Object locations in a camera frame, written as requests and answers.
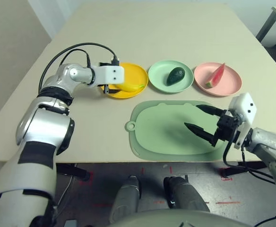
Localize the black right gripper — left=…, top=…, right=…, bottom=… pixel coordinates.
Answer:
left=184, top=104, right=242, bottom=148

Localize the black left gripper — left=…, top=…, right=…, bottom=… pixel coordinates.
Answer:
left=99, top=61, right=121, bottom=96

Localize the yellow toy banana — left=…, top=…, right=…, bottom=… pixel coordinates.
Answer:
left=115, top=82, right=146, bottom=93

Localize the red toy watermelon slice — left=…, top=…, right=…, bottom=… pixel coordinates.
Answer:
left=204, top=62, right=226, bottom=88

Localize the dark green toy avocado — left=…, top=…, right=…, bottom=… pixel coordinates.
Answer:
left=166, top=67, right=185, bottom=86

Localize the yellow plastic plate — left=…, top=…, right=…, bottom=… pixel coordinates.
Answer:
left=101, top=62, right=149, bottom=99

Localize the green silicone cutting mat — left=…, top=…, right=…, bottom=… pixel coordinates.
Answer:
left=125, top=100, right=232, bottom=162

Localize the pink plastic plate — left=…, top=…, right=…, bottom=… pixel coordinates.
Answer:
left=193, top=62, right=243, bottom=97

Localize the mint green plastic plate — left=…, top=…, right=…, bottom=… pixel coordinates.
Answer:
left=148, top=60, right=194, bottom=94

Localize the black table support beam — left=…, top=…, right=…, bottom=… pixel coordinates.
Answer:
left=56, top=163, right=93, bottom=182
left=220, top=160, right=273, bottom=177

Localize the red floor tape corner mark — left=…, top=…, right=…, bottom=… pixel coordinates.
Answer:
left=78, top=171, right=94, bottom=186
left=219, top=167, right=233, bottom=182

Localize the grey right robot leg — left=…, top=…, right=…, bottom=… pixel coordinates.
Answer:
left=164, top=176, right=211, bottom=213

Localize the grey robot leg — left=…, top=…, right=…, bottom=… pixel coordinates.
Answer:
left=164, top=176, right=211, bottom=213
left=109, top=175, right=141, bottom=223

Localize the grey robot torso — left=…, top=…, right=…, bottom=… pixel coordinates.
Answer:
left=109, top=210, right=257, bottom=227

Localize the grey left robot leg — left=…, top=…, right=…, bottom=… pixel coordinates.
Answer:
left=109, top=175, right=141, bottom=223

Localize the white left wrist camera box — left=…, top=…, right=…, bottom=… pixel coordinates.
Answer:
left=92, top=65, right=125, bottom=86

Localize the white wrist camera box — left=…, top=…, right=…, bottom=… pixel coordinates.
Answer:
left=92, top=65, right=125, bottom=86
left=227, top=92, right=258, bottom=150

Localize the black left camera cable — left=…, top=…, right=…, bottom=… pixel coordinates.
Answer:
left=38, top=42, right=120, bottom=94

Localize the black camera cable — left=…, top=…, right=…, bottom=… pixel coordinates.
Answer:
left=38, top=42, right=120, bottom=94
left=222, top=140, right=276, bottom=184

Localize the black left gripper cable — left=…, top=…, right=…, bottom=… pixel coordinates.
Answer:
left=59, top=48, right=93, bottom=69

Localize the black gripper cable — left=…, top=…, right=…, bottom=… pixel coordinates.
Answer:
left=59, top=48, right=93, bottom=69
left=241, top=148, right=276, bottom=180

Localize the black right camera cable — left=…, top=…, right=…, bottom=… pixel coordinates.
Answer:
left=222, top=140, right=276, bottom=184

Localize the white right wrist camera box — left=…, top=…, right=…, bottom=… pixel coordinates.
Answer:
left=227, top=92, right=258, bottom=150

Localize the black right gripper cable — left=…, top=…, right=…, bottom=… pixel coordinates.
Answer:
left=241, top=148, right=276, bottom=180

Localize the white floor cable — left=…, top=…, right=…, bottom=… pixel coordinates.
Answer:
left=56, top=175, right=75, bottom=211

